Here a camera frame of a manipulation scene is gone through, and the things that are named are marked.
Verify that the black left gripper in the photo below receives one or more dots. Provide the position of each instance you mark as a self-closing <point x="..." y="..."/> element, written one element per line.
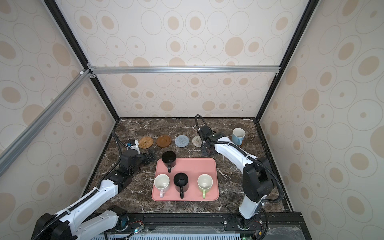
<point x="148" y="160"/>

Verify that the silver aluminium rail back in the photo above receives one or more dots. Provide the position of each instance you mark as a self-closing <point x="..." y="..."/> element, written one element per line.
<point x="185" y="70"/>

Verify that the black corner frame post right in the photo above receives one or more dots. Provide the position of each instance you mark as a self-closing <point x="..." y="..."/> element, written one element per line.
<point x="302" y="25"/>

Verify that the light blue mug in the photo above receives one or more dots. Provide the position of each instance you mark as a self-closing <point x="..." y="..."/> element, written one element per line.
<point x="238" y="136"/>

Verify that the pink tray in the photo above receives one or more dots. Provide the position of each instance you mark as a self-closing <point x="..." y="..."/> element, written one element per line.
<point x="193" y="167"/>

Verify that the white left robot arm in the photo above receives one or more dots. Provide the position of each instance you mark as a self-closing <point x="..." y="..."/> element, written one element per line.
<point x="72" y="223"/>

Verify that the grey woven coaster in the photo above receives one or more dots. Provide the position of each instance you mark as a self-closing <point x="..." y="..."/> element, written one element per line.
<point x="182" y="141"/>

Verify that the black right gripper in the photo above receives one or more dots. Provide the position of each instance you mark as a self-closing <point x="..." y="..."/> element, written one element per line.
<point x="203" y="152"/>

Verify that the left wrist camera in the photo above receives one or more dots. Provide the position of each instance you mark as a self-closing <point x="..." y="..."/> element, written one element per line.
<point x="129" y="157"/>

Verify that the multicolour woven coaster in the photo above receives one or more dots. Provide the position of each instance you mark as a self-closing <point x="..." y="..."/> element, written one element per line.
<point x="197" y="142"/>

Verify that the black corner frame post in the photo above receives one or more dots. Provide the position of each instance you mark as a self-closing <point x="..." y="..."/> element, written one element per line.
<point x="302" y="25"/>
<point x="59" y="18"/>

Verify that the black corner frame post left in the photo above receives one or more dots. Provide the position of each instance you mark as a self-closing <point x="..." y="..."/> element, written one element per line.
<point x="59" y="18"/>

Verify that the silver aluminium rail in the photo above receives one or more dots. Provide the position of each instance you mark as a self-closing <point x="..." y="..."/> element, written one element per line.
<point x="25" y="138"/>
<point x="185" y="70"/>

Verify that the white mug pink handle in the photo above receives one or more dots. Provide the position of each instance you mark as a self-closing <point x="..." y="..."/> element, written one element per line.
<point x="162" y="183"/>

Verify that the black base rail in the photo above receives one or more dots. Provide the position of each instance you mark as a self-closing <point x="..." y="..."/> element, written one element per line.
<point x="215" y="226"/>

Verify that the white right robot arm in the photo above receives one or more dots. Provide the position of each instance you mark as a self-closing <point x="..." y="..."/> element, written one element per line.
<point x="260" y="184"/>

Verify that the brown wooden coaster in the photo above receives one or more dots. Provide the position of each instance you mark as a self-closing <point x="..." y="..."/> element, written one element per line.
<point x="163" y="141"/>

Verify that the black mug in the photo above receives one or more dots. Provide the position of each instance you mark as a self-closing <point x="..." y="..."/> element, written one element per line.
<point x="169" y="160"/>
<point x="181" y="182"/>

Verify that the white mug green handle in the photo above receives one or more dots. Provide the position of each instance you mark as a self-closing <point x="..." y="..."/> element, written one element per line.
<point x="205" y="183"/>

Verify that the rattan woven coaster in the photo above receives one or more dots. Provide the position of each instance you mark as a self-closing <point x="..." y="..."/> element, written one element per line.
<point x="146" y="142"/>

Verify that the silver aluminium rail left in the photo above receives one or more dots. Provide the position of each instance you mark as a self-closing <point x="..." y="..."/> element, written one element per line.
<point x="25" y="138"/>

